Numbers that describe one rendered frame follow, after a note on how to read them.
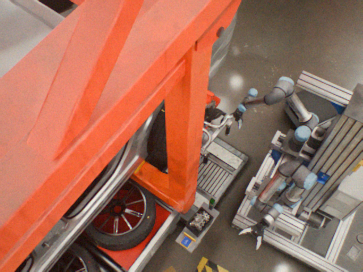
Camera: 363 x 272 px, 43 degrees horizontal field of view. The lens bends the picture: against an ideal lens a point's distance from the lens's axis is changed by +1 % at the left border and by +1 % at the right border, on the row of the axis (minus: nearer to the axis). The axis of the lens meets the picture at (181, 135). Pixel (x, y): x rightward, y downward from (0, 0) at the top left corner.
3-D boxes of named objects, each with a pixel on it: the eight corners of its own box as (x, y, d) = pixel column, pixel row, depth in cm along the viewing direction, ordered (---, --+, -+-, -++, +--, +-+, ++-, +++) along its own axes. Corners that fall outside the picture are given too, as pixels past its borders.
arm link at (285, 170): (285, 154, 307) (246, 205, 329) (298, 165, 304) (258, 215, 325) (290, 151, 317) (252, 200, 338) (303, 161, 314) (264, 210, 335)
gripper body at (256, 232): (258, 241, 313) (269, 228, 317) (259, 236, 306) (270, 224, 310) (249, 233, 316) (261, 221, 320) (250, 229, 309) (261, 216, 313)
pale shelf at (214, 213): (203, 202, 403) (203, 201, 400) (219, 213, 399) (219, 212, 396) (174, 241, 387) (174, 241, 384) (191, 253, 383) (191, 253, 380)
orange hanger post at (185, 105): (181, 189, 398) (186, -25, 178) (195, 200, 393) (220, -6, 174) (168, 206, 391) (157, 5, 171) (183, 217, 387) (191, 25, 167)
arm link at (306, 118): (303, 135, 380) (269, 88, 357) (311, 122, 386) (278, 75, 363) (314, 135, 370) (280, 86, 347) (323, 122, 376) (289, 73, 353)
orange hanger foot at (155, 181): (133, 158, 410) (130, 141, 380) (180, 190, 397) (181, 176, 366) (122, 172, 404) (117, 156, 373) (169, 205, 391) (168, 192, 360)
